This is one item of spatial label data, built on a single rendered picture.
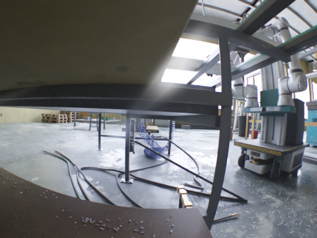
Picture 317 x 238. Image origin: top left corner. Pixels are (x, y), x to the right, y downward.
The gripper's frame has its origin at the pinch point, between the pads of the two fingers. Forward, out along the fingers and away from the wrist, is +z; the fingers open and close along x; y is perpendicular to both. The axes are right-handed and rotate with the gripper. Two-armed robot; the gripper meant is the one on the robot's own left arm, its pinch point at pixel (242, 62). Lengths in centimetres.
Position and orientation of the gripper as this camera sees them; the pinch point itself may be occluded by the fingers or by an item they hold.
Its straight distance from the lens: 104.7
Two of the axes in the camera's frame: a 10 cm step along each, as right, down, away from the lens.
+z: -0.5, 10.0, 0.1
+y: 0.5, 0.2, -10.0
